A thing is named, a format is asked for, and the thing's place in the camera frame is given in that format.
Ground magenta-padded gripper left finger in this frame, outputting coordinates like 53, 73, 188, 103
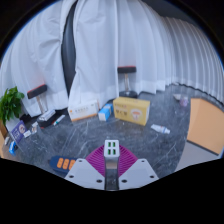
64, 144, 108, 192

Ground green potted plant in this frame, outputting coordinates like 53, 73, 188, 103
0, 86, 26, 128

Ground small purple cup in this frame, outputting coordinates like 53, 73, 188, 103
179, 96, 190, 108

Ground white and orange carton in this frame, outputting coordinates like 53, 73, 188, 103
67, 99, 101, 123

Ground white tube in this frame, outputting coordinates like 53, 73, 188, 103
150, 123, 171, 135

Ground yellow carton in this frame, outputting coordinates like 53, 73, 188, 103
112, 96, 151, 127

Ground small clear box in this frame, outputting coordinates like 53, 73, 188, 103
30, 121, 39, 134

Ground white curtain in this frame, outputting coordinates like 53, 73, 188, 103
0, 0, 78, 118
67, 0, 224, 104

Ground blue power strip orange sockets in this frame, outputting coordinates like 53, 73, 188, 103
48, 155, 78, 174

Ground white marker pen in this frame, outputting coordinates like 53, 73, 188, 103
51, 114, 66, 127

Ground flat white box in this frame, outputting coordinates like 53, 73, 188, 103
38, 109, 57, 123

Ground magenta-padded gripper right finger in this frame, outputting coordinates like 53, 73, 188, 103
118, 144, 160, 192

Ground small blue packet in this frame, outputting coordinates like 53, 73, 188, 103
8, 141, 18, 157

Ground small blue and white box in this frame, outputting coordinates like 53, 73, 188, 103
97, 103, 114, 122

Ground purple printed box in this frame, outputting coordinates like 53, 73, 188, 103
9, 120, 28, 144

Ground black stool with orange trim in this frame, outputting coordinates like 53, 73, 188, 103
26, 83, 58, 128
117, 65, 139, 99

